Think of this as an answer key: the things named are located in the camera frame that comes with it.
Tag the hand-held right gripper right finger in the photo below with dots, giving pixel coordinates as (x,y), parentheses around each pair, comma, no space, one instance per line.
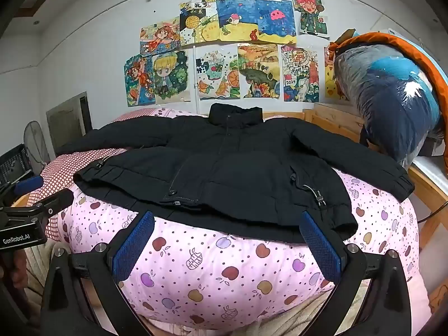
(320,248)

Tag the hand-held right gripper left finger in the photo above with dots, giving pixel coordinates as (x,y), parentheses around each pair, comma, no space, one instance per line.
(134,245)

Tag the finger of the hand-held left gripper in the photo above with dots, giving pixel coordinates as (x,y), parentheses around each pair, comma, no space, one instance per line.
(29,184)
(56,200)

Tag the black padded jacket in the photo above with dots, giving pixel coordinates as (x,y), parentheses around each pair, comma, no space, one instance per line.
(227,154)

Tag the black plastic crate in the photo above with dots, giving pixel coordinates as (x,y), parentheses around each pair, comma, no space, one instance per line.
(14,164)

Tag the red checkered pillow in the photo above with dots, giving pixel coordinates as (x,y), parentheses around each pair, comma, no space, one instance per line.
(63,161)

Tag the grey standing fan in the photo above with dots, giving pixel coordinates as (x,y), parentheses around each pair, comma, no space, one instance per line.
(35,143)

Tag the pink apple-print quilt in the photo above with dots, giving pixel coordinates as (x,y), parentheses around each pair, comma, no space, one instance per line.
(217,269)

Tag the mermaid drawing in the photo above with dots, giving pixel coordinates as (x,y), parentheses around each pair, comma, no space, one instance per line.
(138,80)

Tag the yellow chick drawing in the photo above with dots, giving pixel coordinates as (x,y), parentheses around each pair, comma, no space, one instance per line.
(332,84)

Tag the blond figure drawing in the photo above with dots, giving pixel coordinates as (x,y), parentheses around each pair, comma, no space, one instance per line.
(169,77)

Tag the city towers drawing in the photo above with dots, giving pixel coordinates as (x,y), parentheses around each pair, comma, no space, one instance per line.
(299,75)

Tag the dinosaur landscape drawing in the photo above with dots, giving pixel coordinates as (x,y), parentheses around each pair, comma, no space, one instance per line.
(259,71)

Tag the turtles drawing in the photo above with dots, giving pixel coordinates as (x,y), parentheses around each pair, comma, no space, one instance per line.
(217,73)

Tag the orange-haired girl drawing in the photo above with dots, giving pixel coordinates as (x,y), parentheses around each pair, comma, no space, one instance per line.
(161,36)

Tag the yellow moon drawing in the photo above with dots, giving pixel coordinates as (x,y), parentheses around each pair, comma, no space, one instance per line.
(196,21)

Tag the pink jellyfish drawing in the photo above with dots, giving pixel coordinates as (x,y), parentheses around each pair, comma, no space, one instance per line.
(276,21)

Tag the red-haired figure drawing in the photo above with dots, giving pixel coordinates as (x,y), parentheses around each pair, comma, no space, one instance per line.
(309,14)

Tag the blue sea fish drawing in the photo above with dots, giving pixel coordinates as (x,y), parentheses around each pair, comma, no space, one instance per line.
(236,17)

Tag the wooden bed frame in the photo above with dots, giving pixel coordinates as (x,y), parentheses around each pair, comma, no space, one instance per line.
(336,115)

